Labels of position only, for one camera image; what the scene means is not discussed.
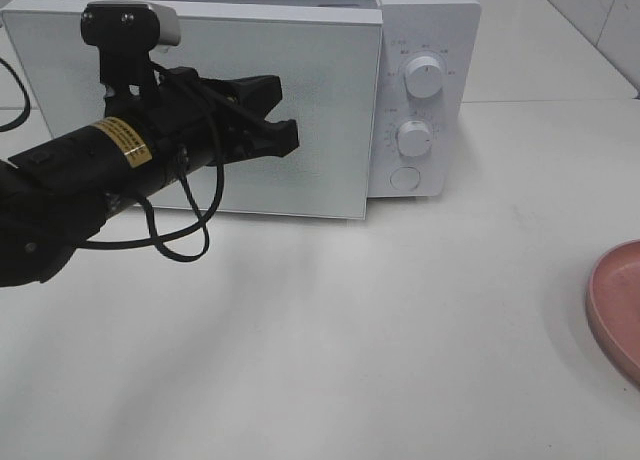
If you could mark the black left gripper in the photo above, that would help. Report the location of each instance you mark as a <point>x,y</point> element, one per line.
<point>168,123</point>

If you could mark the white microwave door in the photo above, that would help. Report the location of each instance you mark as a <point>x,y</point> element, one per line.
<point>327,59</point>

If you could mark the white round knob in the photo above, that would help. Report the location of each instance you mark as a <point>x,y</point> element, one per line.
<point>414,138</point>
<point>423,76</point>

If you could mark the white round door button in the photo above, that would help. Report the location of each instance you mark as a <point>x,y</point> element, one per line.
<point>405,179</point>

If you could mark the pink round plate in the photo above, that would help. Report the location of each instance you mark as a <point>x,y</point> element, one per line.
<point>612,307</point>

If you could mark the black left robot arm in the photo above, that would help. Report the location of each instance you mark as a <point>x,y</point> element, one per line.
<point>91,188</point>

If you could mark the white microwave oven body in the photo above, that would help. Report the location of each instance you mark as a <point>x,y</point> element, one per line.
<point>445,28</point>

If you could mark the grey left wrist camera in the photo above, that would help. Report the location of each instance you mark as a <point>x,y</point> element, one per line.
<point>111,22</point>

